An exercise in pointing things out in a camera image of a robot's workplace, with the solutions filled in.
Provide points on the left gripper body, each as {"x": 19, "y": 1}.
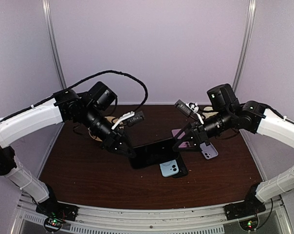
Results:
{"x": 111, "y": 138}

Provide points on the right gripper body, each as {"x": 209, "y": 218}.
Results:
{"x": 202, "y": 135}

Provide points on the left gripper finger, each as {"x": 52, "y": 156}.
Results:
{"x": 113, "y": 149}
{"x": 125, "y": 145}

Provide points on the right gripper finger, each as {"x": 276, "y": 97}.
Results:
{"x": 177, "y": 149}
{"x": 185, "y": 133}

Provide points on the pink phone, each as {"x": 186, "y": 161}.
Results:
{"x": 184, "y": 144}

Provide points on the lavender phone case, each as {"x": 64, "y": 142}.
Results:
{"x": 209, "y": 151}

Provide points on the black cased phone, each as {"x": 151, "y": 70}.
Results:
{"x": 154, "y": 153}

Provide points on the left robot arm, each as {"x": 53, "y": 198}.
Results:
{"x": 84, "y": 108}

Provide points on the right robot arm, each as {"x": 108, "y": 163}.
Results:
{"x": 252, "y": 116}

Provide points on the black phone under blue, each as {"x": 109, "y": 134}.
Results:
{"x": 183, "y": 171}

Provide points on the light blue cased phone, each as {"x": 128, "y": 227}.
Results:
{"x": 169, "y": 168}

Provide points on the beige saucer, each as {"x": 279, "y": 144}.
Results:
{"x": 97, "y": 135}

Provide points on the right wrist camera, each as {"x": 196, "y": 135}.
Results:
{"x": 190, "y": 109}

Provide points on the aluminium front rail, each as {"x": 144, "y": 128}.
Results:
{"x": 201, "y": 220}

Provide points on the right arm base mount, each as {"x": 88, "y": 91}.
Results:
{"x": 250, "y": 206}

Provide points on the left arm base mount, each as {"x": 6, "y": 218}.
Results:
{"x": 57, "y": 212}

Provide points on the right aluminium post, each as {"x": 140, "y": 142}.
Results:
{"x": 249, "y": 25}

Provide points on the aluminium post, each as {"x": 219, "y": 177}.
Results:
{"x": 249, "y": 25}
{"x": 49, "y": 22}

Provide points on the left aluminium post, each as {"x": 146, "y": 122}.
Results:
{"x": 49, "y": 22}

